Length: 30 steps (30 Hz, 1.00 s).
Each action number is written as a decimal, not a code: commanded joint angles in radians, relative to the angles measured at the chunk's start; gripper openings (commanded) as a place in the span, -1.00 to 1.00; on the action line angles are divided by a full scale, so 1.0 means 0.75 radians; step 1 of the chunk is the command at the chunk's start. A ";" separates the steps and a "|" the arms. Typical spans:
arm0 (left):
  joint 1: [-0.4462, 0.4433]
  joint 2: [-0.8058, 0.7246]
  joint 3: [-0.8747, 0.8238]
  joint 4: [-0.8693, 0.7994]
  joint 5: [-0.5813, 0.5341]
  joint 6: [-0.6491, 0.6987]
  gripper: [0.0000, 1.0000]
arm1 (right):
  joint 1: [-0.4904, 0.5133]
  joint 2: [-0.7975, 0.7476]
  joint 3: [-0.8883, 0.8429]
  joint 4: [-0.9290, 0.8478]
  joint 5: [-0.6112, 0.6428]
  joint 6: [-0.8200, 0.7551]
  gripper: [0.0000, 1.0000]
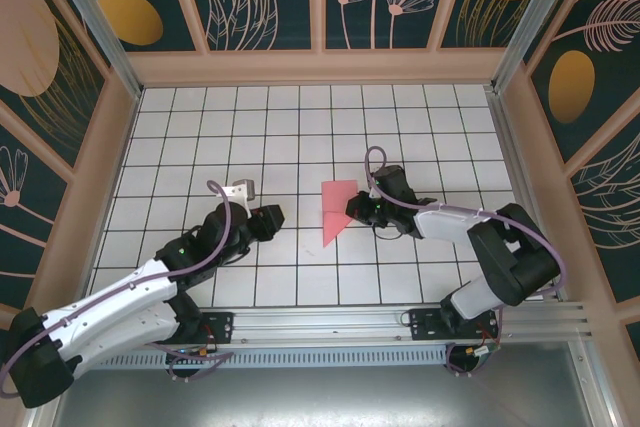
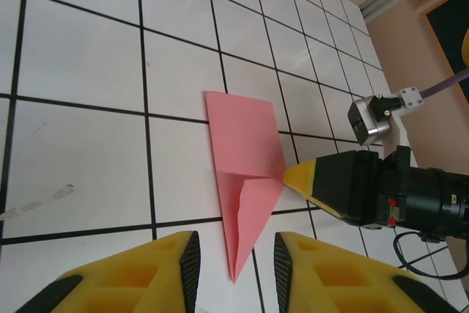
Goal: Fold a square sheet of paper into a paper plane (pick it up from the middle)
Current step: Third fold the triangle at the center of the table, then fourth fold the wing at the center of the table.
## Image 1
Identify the aluminium side rail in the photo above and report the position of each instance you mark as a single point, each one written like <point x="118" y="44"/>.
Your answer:
<point x="506" y="122"/>

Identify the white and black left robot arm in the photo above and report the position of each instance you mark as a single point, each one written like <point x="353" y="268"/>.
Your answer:
<point x="115" y="297"/>

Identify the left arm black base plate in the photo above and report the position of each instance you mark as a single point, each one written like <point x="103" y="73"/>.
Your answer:
<point x="220" y="327"/>

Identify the pink paper sheet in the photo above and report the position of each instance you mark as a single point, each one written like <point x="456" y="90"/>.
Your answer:
<point x="334" y="197"/>

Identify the long aluminium mounting rail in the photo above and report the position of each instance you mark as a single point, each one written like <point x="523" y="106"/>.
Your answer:
<point x="320" y="324"/>

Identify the aluminium frame post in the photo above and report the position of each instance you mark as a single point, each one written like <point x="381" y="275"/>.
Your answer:
<point x="97" y="22"/>
<point x="537" y="22"/>

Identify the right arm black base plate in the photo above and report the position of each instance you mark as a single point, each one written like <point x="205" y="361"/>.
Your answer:
<point x="425" y="324"/>

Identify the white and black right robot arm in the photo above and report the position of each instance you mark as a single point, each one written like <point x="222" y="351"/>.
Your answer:
<point x="445" y="222"/>

